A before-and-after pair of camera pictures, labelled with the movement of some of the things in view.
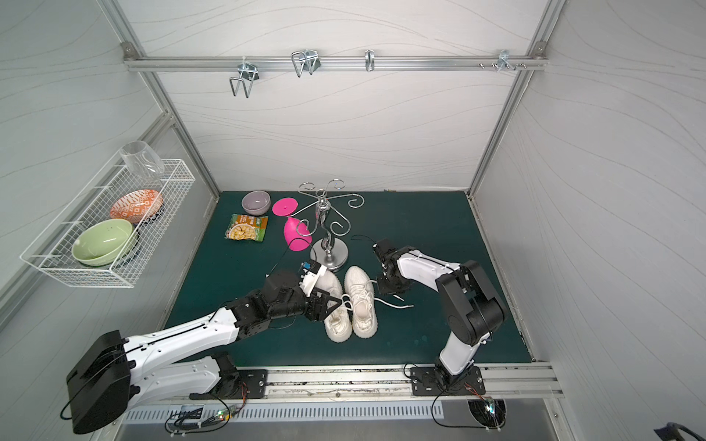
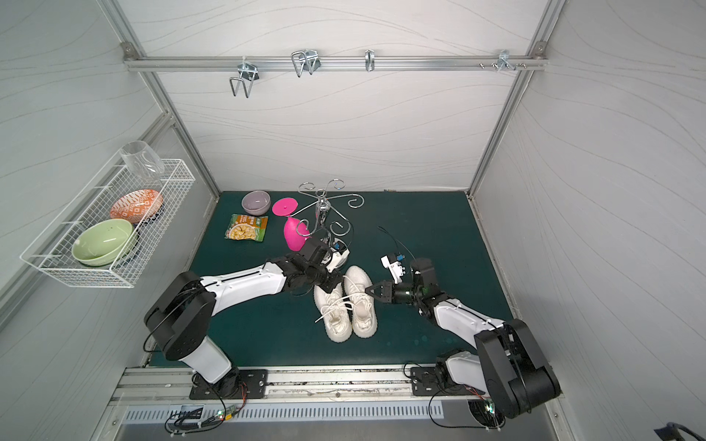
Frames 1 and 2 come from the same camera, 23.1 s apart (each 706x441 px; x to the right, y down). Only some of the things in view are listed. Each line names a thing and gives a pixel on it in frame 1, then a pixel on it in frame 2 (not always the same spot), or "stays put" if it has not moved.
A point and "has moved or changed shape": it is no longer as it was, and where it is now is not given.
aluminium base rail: (380, 382) stays put
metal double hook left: (248, 73) stays put
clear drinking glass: (142, 160) stays put
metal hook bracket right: (502, 61) stays put
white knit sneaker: (361, 299) stays put
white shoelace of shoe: (390, 304) has moved or changed shape
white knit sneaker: (338, 325) stays put
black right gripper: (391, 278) to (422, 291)
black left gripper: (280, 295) to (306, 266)
